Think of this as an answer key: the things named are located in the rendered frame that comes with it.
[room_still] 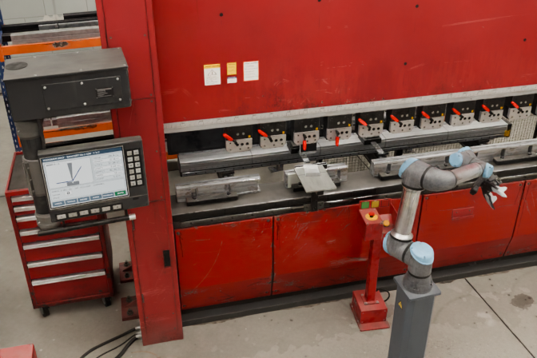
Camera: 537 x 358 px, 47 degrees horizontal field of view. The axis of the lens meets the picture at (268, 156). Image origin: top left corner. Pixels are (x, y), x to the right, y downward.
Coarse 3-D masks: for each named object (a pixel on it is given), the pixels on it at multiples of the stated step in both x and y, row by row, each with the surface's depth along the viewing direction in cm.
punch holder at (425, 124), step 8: (440, 104) 374; (416, 112) 382; (424, 112) 374; (432, 112) 376; (440, 112) 377; (416, 120) 384; (424, 120) 377; (440, 120) 380; (424, 128) 380; (432, 128) 381
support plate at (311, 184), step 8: (320, 168) 375; (304, 176) 367; (312, 176) 367; (320, 176) 367; (328, 176) 367; (304, 184) 359; (312, 184) 359; (320, 184) 359; (328, 184) 359; (312, 192) 353
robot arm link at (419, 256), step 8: (408, 248) 310; (416, 248) 307; (424, 248) 307; (408, 256) 308; (416, 256) 304; (424, 256) 303; (432, 256) 305; (408, 264) 310; (416, 264) 305; (424, 264) 304; (416, 272) 308; (424, 272) 307
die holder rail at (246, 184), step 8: (240, 176) 373; (248, 176) 373; (256, 176) 373; (176, 184) 365; (184, 184) 365; (192, 184) 365; (200, 184) 365; (208, 184) 365; (216, 184) 365; (224, 184) 366; (232, 184) 368; (240, 184) 370; (248, 184) 371; (256, 184) 372; (176, 192) 366; (184, 192) 363; (200, 192) 365; (208, 192) 367; (216, 192) 368; (224, 192) 369; (240, 192) 372; (248, 192) 373; (256, 192) 375; (184, 200) 365
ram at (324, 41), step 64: (192, 0) 309; (256, 0) 316; (320, 0) 324; (384, 0) 333; (448, 0) 342; (512, 0) 352; (192, 64) 325; (320, 64) 342; (384, 64) 352; (448, 64) 362; (512, 64) 373; (192, 128) 343
